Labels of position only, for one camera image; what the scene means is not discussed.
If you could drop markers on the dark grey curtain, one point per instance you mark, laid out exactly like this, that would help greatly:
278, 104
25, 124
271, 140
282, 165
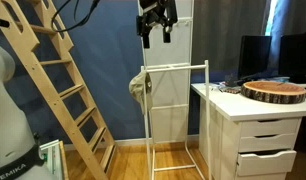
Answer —
223, 33

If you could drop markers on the white metal mesh rack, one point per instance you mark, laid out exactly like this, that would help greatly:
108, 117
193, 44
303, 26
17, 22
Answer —
169, 90

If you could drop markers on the small dark desk cup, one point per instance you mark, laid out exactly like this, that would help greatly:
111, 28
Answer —
231, 80

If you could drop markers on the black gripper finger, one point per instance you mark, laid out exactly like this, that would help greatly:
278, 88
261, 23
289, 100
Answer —
167, 33
146, 38

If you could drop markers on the beige cap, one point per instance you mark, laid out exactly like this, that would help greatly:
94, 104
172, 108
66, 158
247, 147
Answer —
138, 88

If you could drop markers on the light wooden ladder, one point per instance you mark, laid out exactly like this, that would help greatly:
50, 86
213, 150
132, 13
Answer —
53, 93

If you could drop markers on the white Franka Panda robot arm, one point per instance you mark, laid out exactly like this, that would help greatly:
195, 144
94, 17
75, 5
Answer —
8, 133

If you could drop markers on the white desk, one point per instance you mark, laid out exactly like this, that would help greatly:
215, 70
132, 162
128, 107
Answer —
226, 106

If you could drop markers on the aluminium rail with wooden edge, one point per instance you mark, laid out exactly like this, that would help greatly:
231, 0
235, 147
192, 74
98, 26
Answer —
54, 160

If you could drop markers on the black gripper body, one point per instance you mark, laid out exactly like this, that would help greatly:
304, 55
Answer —
154, 11

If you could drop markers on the round wood slice with bark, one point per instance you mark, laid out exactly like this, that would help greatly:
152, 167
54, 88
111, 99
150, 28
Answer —
273, 91

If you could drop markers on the black computer monitor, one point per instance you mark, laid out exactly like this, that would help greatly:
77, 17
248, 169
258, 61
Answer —
254, 56
296, 56

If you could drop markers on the white baseboard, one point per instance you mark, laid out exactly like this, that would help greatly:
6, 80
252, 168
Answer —
129, 141

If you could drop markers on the small patterned desk item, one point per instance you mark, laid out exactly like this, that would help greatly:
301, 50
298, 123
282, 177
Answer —
233, 90

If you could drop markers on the white desk drawer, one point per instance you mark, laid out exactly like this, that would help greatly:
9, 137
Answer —
268, 144
269, 128
266, 163

